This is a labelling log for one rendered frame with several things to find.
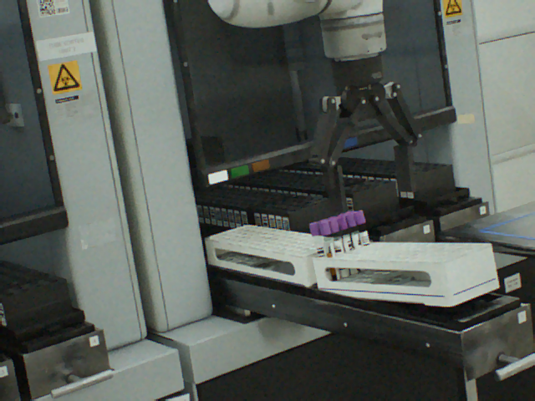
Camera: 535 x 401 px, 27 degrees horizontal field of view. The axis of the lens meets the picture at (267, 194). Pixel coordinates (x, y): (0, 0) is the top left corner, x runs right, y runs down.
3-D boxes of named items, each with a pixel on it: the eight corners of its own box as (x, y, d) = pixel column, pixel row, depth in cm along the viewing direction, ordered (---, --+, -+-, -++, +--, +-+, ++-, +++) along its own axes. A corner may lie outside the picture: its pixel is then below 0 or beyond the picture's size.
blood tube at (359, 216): (367, 281, 178) (351, 212, 177) (376, 277, 179) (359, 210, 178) (372, 281, 177) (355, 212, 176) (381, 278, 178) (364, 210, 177)
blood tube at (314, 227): (326, 292, 176) (308, 223, 175) (336, 290, 176) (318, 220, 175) (326, 294, 175) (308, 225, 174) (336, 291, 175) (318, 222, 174)
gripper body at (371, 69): (350, 60, 158) (358, 125, 160) (395, 51, 163) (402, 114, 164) (317, 61, 164) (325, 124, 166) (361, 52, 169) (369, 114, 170)
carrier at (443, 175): (450, 192, 230) (446, 163, 229) (456, 193, 228) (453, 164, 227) (407, 205, 224) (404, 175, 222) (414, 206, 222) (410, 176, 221)
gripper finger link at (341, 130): (369, 101, 163) (362, 96, 162) (337, 169, 160) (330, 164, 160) (351, 100, 166) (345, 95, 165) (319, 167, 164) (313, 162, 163)
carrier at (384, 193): (394, 210, 221) (389, 180, 220) (400, 210, 220) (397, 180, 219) (348, 224, 215) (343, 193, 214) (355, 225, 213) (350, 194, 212)
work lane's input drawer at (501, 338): (194, 307, 206) (186, 260, 204) (256, 286, 213) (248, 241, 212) (491, 390, 146) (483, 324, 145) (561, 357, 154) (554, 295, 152)
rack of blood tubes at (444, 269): (318, 296, 176) (309, 258, 176) (366, 279, 182) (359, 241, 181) (450, 307, 152) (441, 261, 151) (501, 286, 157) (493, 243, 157)
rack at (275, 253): (207, 271, 202) (202, 238, 201) (252, 256, 208) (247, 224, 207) (309, 294, 178) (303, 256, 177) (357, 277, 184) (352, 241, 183)
